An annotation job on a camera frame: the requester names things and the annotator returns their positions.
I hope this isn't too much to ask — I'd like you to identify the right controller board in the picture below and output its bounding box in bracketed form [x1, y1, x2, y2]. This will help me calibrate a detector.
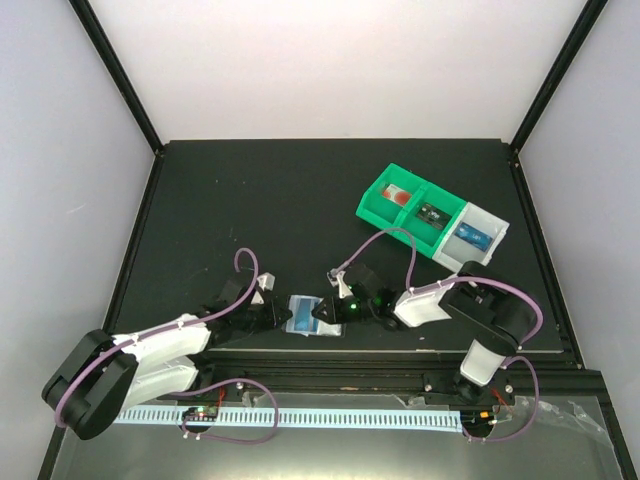
[460, 410, 513, 429]

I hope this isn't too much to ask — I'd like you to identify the dark card in bin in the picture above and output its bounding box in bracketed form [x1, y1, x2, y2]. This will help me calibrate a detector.
[416, 203, 451, 231]

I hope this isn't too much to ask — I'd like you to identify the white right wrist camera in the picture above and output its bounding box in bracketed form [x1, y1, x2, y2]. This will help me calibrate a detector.
[327, 269, 352, 299]

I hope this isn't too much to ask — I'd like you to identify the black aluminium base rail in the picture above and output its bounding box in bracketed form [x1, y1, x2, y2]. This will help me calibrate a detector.
[197, 349, 609, 401]

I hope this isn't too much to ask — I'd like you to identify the red card in bin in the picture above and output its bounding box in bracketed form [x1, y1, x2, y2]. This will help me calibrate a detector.
[382, 184, 412, 208]

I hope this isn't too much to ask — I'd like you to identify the white slotted cable duct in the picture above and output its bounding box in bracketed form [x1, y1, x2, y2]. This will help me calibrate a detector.
[115, 405, 462, 433]

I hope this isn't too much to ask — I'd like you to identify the white plastic bin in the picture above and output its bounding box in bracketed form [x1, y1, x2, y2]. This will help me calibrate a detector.
[432, 202, 510, 273]

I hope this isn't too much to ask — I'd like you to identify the controller board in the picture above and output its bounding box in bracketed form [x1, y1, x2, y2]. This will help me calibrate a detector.
[460, 410, 513, 429]
[182, 406, 219, 422]

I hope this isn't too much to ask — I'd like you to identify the black corner frame post right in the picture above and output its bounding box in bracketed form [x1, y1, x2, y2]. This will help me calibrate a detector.
[510, 0, 608, 154]

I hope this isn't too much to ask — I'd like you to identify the black corner frame post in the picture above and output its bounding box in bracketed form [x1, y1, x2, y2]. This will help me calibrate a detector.
[68, 0, 164, 155]
[510, 0, 608, 154]

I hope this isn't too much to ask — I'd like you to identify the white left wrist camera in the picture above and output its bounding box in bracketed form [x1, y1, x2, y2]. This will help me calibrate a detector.
[251, 272, 275, 305]

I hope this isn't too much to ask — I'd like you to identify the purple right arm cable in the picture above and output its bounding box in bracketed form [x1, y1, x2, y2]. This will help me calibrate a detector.
[329, 228, 545, 351]

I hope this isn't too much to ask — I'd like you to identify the black corner frame post left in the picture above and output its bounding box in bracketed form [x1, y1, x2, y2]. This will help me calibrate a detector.
[68, 0, 164, 155]

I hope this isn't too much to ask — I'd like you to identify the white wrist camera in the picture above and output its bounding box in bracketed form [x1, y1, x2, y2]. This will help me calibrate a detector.
[327, 269, 352, 299]
[251, 272, 275, 305]

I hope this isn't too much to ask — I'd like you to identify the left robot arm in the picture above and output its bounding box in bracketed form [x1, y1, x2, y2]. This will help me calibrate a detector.
[42, 274, 292, 440]

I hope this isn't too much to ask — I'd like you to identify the left controller board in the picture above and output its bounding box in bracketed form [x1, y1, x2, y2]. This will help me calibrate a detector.
[182, 406, 219, 422]

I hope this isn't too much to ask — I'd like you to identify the blue card in white bin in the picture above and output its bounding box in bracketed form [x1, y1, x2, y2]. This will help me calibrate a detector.
[454, 222, 493, 252]

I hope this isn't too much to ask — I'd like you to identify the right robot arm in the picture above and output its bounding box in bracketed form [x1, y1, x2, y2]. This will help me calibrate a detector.
[311, 261, 544, 405]

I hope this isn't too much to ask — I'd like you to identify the green plastic bin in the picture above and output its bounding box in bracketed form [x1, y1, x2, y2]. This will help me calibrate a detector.
[394, 182, 467, 258]
[356, 163, 428, 229]

